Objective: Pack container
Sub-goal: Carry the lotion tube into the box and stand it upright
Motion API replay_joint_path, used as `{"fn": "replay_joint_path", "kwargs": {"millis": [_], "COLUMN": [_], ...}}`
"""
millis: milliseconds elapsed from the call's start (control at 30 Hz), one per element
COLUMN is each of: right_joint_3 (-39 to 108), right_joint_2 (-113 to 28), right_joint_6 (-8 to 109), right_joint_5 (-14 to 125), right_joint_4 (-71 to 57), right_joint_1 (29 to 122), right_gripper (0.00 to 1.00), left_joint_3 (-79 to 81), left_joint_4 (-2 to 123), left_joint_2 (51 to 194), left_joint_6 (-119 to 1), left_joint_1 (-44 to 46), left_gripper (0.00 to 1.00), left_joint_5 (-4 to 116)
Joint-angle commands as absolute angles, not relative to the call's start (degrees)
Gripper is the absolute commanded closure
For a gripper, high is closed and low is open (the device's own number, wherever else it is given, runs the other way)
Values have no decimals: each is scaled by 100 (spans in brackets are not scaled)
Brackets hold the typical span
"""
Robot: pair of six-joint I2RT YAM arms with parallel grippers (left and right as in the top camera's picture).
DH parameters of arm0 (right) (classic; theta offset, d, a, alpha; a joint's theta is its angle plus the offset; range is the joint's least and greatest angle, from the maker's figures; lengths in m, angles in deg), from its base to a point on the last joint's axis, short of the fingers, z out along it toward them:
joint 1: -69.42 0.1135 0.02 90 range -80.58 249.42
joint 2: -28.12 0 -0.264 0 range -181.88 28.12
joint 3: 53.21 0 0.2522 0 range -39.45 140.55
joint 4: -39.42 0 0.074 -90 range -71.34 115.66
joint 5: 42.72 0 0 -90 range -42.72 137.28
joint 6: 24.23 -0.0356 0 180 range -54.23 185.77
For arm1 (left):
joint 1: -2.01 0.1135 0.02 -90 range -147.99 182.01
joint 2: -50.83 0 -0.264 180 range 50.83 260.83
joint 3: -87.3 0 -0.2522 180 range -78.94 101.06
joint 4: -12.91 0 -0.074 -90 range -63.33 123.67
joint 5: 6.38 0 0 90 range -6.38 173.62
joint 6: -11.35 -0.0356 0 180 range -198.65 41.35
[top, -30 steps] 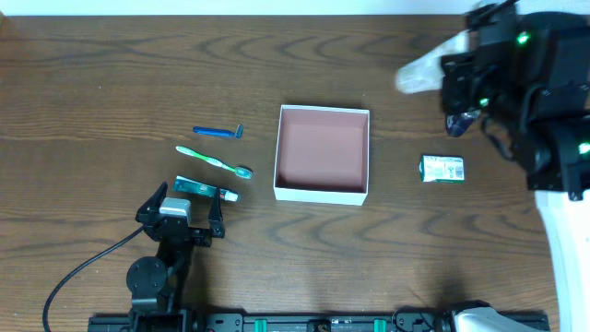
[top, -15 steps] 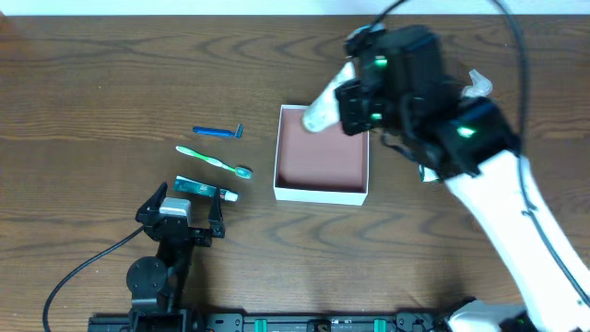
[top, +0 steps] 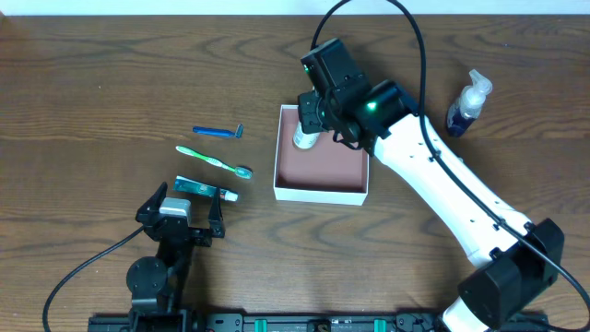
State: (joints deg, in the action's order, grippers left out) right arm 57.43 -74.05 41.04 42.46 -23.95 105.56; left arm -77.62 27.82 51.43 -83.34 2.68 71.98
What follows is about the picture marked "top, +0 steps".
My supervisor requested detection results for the white cardboard box pink inside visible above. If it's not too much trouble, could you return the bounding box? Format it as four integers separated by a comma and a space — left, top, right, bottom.
273, 104, 370, 206

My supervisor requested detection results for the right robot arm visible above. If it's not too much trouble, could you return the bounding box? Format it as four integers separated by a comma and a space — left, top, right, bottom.
298, 73, 564, 331

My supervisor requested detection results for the green white toothbrush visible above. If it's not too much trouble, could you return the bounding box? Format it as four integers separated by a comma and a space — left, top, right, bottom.
175, 146, 254, 180

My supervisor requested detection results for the green toothpaste tube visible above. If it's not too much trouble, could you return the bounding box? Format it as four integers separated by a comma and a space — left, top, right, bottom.
173, 175, 239, 202

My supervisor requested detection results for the white hair product tube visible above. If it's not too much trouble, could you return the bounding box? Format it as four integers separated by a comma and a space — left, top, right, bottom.
292, 122, 320, 150

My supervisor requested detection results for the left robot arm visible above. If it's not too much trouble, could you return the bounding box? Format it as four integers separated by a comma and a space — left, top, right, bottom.
126, 183, 225, 332

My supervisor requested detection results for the clear pump bottle blue liquid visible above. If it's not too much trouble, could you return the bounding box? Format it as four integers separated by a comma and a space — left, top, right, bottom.
446, 69, 492, 137

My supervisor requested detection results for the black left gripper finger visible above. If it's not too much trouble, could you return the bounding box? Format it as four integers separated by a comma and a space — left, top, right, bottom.
136, 182, 168, 221
208, 188, 225, 238

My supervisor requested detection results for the blue disposable razor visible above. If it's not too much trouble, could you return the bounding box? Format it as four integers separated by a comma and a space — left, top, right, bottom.
193, 124, 243, 138

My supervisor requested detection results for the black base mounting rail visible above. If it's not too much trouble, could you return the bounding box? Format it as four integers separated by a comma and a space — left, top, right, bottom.
87, 309, 552, 332

